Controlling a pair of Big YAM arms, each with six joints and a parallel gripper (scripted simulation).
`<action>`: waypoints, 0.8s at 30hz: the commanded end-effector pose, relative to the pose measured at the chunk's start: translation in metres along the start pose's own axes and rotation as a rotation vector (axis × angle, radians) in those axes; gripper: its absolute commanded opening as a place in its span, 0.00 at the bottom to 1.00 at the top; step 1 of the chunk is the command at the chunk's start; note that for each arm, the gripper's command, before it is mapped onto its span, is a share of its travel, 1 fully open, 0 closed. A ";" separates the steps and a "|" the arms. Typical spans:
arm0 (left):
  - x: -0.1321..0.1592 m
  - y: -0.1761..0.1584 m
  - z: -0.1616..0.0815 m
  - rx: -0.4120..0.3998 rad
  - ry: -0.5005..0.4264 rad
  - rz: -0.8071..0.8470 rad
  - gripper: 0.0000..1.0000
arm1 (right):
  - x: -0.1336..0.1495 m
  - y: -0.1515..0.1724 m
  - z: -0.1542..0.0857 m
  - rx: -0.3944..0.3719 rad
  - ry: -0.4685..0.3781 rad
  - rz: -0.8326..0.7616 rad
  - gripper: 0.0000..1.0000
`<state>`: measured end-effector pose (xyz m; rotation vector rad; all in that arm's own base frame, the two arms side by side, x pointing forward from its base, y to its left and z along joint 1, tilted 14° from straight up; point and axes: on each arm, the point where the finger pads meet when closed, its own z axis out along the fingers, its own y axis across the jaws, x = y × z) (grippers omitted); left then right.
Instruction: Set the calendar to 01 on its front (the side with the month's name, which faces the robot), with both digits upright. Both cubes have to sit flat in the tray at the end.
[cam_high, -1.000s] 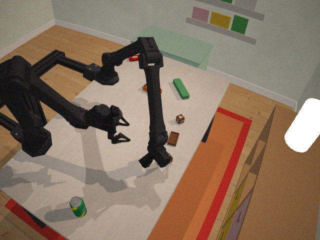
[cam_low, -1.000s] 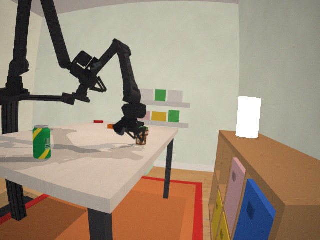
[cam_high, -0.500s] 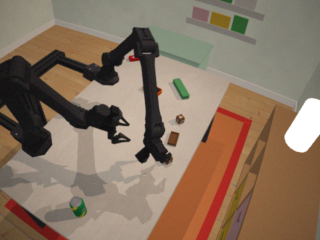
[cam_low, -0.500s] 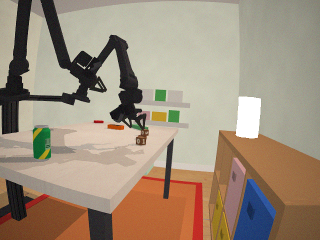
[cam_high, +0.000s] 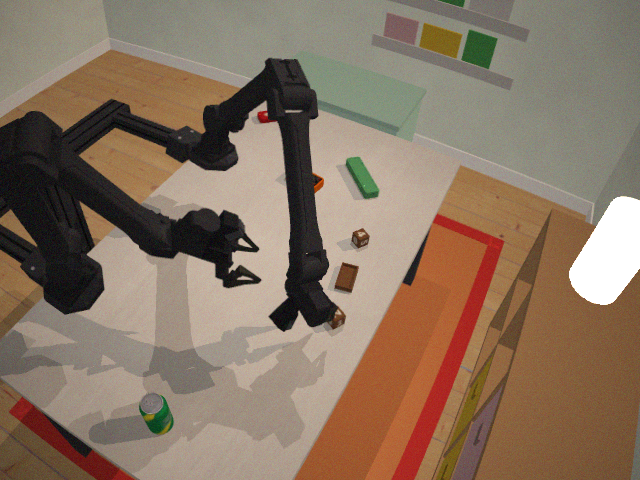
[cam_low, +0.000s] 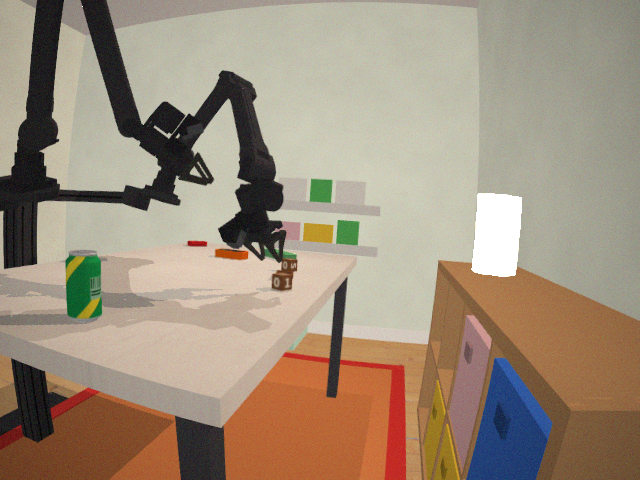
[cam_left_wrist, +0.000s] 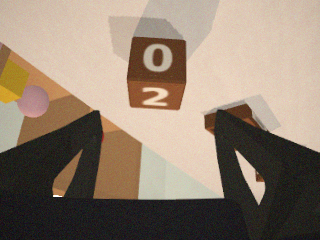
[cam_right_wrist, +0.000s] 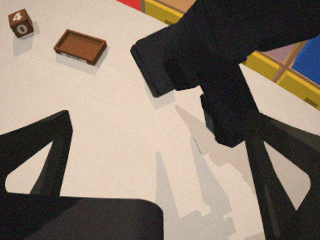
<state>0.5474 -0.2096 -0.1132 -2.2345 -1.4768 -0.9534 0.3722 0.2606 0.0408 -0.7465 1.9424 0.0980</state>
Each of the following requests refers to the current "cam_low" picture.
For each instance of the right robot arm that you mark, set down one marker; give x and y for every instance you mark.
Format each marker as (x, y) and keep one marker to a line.
(36, 132)

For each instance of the brown wooden number cube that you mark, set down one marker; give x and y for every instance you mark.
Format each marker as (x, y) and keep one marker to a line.
(289, 264)
(282, 281)

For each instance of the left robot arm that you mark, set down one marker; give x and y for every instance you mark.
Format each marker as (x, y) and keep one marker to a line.
(266, 195)

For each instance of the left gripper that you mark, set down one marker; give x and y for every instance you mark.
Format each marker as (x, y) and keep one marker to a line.
(269, 241)

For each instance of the green soda can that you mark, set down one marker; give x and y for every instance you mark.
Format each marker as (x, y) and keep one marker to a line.
(83, 286)

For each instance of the green rectangular block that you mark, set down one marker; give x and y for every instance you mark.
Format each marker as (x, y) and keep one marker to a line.
(285, 254)

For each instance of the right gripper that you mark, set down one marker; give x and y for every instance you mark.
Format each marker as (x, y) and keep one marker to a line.
(169, 160)

